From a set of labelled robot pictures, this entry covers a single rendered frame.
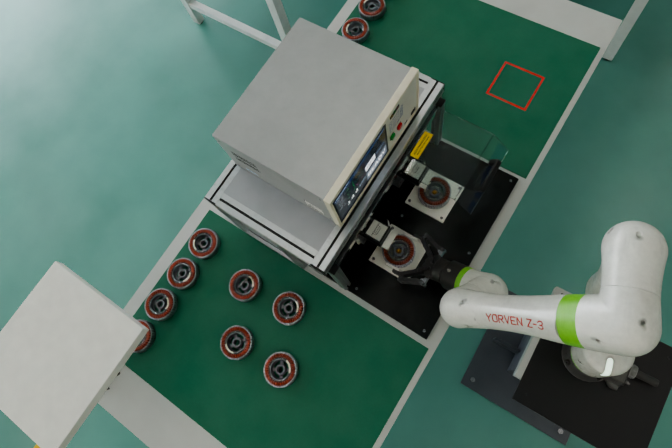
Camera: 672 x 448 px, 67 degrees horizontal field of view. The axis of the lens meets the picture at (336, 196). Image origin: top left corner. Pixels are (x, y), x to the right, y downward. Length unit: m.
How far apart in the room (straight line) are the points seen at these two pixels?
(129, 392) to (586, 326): 1.46
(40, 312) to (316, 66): 1.01
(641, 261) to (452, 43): 1.24
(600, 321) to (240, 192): 1.00
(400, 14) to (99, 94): 2.01
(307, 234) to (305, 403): 0.59
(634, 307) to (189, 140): 2.46
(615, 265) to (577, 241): 1.48
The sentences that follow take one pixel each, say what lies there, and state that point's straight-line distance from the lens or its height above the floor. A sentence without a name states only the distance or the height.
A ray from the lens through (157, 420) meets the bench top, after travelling 1.95.
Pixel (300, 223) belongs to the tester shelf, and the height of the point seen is 1.11.
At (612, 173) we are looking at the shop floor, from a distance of 2.85.
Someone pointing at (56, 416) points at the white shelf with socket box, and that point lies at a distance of 1.58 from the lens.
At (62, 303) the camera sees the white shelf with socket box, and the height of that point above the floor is 1.20.
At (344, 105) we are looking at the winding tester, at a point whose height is 1.32.
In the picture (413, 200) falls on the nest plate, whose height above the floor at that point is 0.78.
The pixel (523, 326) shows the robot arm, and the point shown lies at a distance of 1.29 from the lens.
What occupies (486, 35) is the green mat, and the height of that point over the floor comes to 0.75.
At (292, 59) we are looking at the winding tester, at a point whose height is 1.32.
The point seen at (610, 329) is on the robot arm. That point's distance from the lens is 1.17.
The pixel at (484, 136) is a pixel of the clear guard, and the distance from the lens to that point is 1.60.
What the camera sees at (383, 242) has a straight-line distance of 1.66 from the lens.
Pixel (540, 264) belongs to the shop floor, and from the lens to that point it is 2.61.
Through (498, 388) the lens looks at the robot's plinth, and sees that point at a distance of 2.50.
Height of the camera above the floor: 2.49
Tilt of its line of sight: 69 degrees down
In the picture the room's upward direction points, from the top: 24 degrees counter-clockwise
